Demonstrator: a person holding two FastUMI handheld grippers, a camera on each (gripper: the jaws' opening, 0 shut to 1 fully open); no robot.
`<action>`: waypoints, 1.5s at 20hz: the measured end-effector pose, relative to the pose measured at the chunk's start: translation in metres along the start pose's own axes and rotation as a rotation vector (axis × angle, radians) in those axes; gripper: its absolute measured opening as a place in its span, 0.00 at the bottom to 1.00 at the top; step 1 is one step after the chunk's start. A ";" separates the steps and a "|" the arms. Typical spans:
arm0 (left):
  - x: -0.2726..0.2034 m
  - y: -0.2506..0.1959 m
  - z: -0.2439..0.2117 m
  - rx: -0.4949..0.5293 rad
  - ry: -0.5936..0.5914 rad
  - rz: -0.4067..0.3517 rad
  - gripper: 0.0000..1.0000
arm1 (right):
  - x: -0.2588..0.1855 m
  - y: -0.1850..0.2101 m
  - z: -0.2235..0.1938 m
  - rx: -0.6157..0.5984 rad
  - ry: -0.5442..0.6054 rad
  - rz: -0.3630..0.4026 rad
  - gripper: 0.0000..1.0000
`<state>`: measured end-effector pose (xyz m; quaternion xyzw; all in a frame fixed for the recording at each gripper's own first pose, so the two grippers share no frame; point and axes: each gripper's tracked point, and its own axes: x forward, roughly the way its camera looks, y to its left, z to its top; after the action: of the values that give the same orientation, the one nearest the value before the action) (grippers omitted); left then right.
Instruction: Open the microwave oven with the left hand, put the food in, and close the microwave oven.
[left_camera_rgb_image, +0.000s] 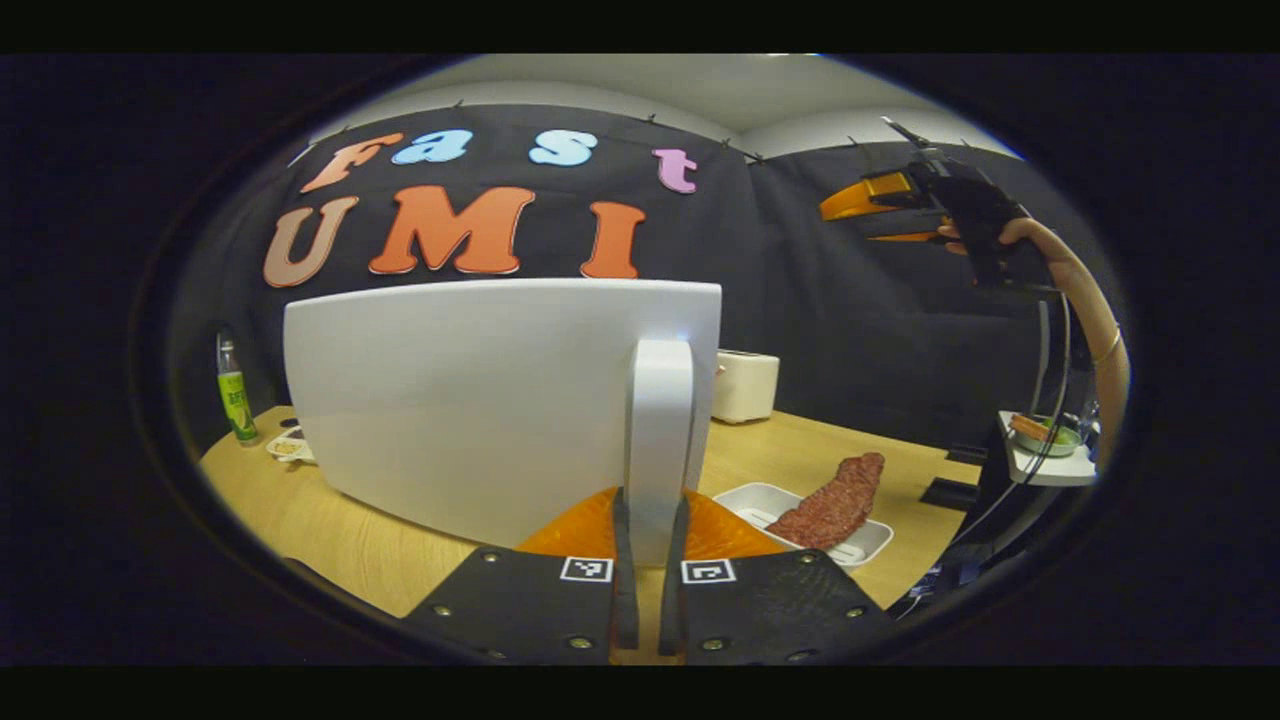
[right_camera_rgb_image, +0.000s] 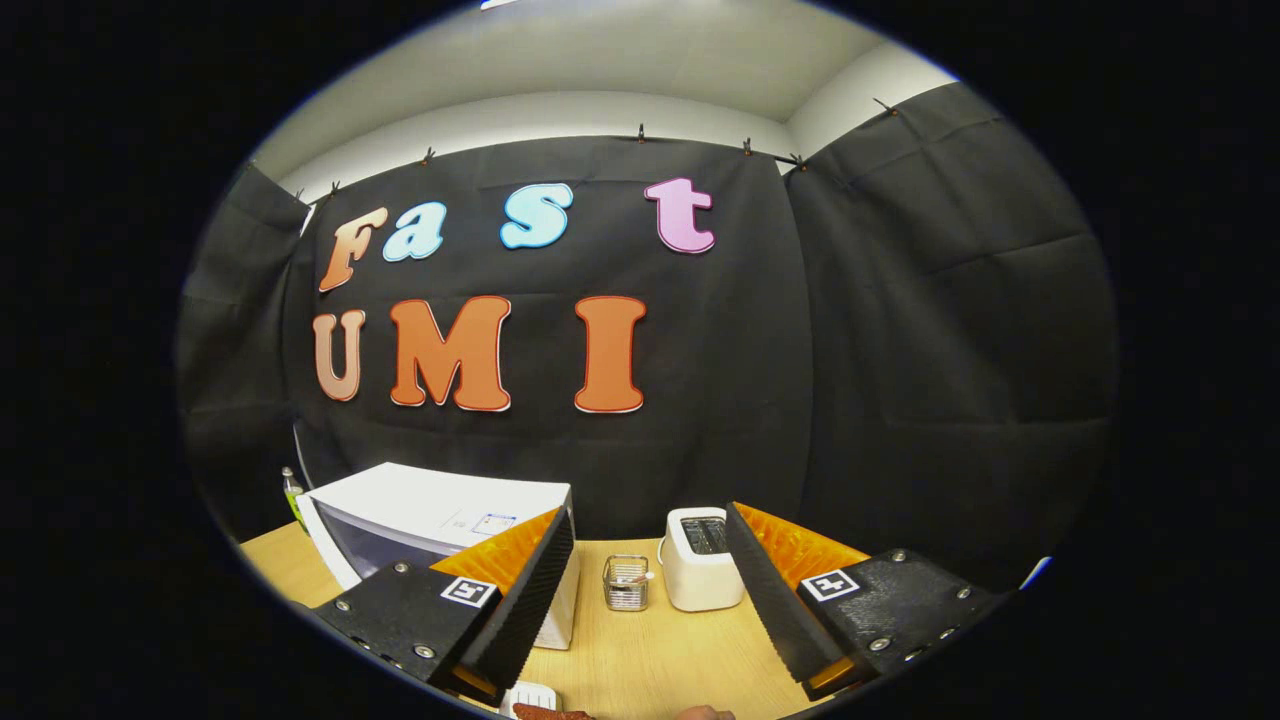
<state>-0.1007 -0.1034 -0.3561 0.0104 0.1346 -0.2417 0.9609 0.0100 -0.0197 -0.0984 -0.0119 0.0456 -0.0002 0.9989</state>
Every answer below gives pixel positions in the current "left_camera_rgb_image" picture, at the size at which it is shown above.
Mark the white stand shelf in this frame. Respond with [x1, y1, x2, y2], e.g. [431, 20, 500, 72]
[998, 410, 1099, 488]

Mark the white rectangular tray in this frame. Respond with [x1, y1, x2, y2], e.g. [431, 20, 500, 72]
[712, 482, 894, 571]

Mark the white microwave oven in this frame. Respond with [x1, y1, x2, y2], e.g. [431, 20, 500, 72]
[283, 278, 723, 566]

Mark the black backdrop cloth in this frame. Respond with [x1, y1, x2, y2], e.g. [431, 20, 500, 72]
[170, 103, 1121, 481]

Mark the small white dish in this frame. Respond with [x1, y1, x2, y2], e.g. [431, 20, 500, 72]
[265, 428, 317, 466]

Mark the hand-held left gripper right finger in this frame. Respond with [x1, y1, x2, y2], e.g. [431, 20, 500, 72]
[657, 488, 893, 666]

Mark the raw red meat slab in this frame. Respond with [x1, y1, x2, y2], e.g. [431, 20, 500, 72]
[765, 452, 887, 551]

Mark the black stand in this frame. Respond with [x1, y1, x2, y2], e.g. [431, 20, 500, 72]
[890, 290, 1093, 621]

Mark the white toaster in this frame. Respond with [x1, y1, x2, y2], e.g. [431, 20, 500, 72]
[712, 349, 781, 425]

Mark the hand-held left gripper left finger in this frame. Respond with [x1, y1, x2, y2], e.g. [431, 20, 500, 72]
[403, 486, 641, 666]

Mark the green label bottle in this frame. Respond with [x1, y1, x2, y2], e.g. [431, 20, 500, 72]
[216, 330, 260, 447]

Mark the green bowl with food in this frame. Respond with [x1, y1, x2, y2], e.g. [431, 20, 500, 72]
[1009, 413, 1084, 458]

